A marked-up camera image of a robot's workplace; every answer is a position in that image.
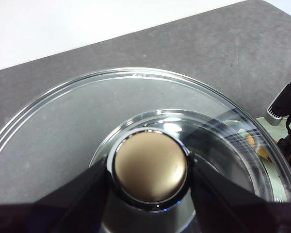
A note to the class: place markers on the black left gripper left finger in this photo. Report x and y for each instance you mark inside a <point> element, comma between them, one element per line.
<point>51,216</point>

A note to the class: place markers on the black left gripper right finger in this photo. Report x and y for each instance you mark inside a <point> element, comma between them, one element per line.
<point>232,213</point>

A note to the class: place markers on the glass lid with round knob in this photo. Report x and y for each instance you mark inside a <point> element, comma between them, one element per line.
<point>150,167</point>

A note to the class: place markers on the pale green electric steamer pot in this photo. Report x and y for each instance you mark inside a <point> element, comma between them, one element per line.
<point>276,133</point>

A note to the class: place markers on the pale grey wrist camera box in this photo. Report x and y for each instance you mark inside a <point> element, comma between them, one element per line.
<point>274,117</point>

